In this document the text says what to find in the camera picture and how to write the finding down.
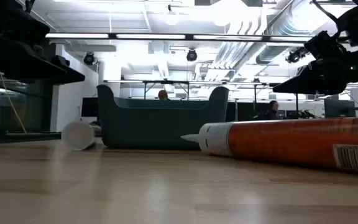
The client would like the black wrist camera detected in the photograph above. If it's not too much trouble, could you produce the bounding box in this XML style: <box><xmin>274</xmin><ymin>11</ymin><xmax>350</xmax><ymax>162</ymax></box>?
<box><xmin>14</xmin><ymin>14</ymin><xmax>51</xmax><ymax>47</ymax></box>
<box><xmin>304</xmin><ymin>30</ymin><xmax>347</xmax><ymax>62</ymax></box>

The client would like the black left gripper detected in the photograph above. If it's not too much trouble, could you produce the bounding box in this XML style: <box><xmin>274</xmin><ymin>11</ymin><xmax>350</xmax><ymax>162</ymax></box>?
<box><xmin>0</xmin><ymin>30</ymin><xmax>86</xmax><ymax>85</ymax></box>

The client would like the teal plastic bin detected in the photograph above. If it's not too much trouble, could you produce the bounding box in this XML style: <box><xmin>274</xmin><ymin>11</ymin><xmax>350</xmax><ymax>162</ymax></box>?
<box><xmin>96</xmin><ymin>83</ymin><xmax>230</xmax><ymax>150</ymax></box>

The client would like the LED light bar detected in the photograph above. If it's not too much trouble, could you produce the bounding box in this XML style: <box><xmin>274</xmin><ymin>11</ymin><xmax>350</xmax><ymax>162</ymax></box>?
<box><xmin>45</xmin><ymin>32</ymin><xmax>358</xmax><ymax>44</ymax></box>

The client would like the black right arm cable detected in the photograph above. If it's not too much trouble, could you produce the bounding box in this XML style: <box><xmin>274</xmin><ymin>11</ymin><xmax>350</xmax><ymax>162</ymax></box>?
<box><xmin>311</xmin><ymin>0</ymin><xmax>339</xmax><ymax>25</ymax></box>

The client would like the silver ventilation duct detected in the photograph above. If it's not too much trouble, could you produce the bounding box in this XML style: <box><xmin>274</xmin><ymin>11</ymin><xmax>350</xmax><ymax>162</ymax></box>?
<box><xmin>255</xmin><ymin>0</ymin><xmax>326</xmax><ymax>65</ymax></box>

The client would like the black background desk frame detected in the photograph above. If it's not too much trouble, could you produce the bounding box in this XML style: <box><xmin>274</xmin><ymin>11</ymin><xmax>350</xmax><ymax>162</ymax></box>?
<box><xmin>228</xmin><ymin>81</ymin><xmax>301</xmax><ymax>121</ymax></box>
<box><xmin>103</xmin><ymin>79</ymin><xmax>192</xmax><ymax>101</ymax></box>

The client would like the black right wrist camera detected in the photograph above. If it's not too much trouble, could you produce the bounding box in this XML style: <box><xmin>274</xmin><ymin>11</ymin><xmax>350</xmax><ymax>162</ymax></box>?
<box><xmin>304</xmin><ymin>30</ymin><xmax>347</xmax><ymax>62</ymax></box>

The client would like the black computer monitor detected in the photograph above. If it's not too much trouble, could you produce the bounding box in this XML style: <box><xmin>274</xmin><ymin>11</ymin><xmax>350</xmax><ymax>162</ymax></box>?
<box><xmin>81</xmin><ymin>97</ymin><xmax>99</xmax><ymax>118</ymax></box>
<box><xmin>324</xmin><ymin>99</ymin><xmax>356</xmax><ymax>118</ymax></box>

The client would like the black ceiling track lamp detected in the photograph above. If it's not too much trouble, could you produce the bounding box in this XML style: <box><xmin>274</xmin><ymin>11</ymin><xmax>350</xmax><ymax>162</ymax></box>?
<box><xmin>285</xmin><ymin>46</ymin><xmax>309</xmax><ymax>65</ymax></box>

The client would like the orange white Gorilla sealant tube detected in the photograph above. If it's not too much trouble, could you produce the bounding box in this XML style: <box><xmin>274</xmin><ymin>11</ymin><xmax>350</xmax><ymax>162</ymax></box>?
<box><xmin>180</xmin><ymin>116</ymin><xmax>358</xmax><ymax>174</ymax></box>
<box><xmin>61</xmin><ymin>121</ymin><xmax>102</xmax><ymax>151</ymax></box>

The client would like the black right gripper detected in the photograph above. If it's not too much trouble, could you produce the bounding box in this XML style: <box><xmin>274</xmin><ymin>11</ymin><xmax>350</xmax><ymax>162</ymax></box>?
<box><xmin>272</xmin><ymin>46</ymin><xmax>358</xmax><ymax>96</ymax></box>

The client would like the black desk equipment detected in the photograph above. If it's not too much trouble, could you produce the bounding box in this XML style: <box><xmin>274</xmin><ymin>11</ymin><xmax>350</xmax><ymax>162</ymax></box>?
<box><xmin>286</xmin><ymin>108</ymin><xmax>316</xmax><ymax>119</ymax></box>

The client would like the yellow hanging cable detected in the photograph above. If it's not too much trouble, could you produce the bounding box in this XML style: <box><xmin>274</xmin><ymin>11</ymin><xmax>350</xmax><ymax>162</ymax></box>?
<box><xmin>0</xmin><ymin>72</ymin><xmax>27</xmax><ymax>134</ymax></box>

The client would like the black aluminium rig frame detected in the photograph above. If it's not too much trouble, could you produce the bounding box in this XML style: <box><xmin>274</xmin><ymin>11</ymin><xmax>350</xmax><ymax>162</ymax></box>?
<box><xmin>0</xmin><ymin>115</ymin><xmax>62</xmax><ymax>144</ymax></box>

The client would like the white globe pendant lamp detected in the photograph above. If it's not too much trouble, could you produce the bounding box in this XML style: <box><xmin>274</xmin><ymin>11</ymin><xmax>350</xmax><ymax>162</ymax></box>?
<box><xmin>163</xmin><ymin>4</ymin><xmax>180</xmax><ymax>26</ymax></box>

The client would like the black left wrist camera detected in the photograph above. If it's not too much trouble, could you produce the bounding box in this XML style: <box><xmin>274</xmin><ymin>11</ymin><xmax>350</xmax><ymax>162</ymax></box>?
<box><xmin>14</xmin><ymin>14</ymin><xmax>51</xmax><ymax>47</ymax></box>

